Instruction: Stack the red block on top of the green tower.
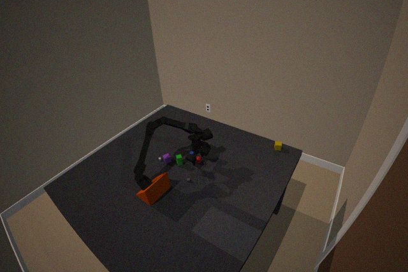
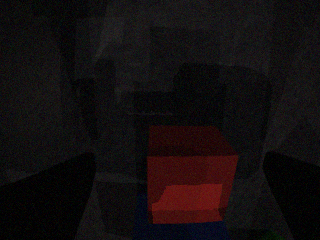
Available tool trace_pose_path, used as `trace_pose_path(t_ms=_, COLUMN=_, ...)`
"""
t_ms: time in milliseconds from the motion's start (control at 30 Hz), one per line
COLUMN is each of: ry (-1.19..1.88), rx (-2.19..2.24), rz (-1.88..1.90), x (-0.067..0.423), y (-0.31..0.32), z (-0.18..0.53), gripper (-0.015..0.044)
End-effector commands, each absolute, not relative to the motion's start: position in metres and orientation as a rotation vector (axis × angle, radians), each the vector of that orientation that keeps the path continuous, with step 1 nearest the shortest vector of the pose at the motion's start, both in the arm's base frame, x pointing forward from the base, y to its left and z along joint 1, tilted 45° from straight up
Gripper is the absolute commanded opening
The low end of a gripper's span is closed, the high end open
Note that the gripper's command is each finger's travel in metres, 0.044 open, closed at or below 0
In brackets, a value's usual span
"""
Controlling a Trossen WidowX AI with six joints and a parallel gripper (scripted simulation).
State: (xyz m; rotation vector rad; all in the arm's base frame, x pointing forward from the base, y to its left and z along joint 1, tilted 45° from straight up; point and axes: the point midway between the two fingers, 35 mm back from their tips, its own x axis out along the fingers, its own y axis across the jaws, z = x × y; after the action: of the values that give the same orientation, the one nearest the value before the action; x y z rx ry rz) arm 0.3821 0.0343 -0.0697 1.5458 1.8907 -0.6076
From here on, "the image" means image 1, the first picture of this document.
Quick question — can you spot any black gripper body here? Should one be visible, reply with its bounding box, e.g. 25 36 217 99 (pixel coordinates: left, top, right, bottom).
185 141 208 162

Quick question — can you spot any small yellow block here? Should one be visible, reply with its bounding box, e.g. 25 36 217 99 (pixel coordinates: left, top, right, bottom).
274 141 282 151

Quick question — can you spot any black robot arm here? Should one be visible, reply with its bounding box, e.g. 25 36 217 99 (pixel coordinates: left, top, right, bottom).
133 117 213 190

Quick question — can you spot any purple cube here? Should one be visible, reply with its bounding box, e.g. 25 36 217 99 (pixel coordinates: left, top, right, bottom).
162 153 171 163

